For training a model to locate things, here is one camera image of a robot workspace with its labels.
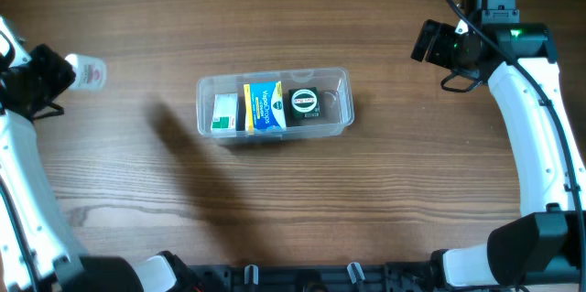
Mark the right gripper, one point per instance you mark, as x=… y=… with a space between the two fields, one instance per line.
x=430 y=48

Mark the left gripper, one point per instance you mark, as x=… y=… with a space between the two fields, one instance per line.
x=52 y=75

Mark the white spray bottle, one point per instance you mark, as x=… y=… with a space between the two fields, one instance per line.
x=90 y=72

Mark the clear plastic container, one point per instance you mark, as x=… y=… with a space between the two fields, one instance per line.
x=335 y=97

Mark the green round-logo box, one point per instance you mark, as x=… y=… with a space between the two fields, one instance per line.
x=304 y=103

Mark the white Panadol box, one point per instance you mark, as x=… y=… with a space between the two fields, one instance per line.
x=225 y=112

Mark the blue yellow VapoDrops box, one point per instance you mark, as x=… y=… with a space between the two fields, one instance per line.
x=264 y=107

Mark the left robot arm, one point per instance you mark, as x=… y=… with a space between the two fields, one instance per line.
x=39 y=250

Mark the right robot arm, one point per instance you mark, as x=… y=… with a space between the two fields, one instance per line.
x=518 y=62

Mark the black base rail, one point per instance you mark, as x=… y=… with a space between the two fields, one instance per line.
x=391 y=277

